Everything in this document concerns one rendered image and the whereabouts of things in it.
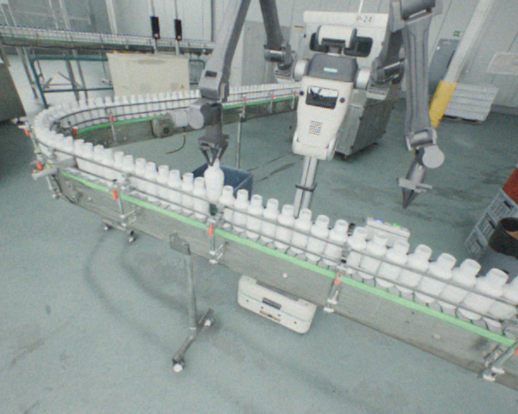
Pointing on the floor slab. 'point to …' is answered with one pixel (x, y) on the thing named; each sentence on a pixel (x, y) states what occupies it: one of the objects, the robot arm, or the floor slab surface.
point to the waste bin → (508, 250)
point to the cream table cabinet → (148, 74)
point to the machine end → (353, 124)
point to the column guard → (440, 101)
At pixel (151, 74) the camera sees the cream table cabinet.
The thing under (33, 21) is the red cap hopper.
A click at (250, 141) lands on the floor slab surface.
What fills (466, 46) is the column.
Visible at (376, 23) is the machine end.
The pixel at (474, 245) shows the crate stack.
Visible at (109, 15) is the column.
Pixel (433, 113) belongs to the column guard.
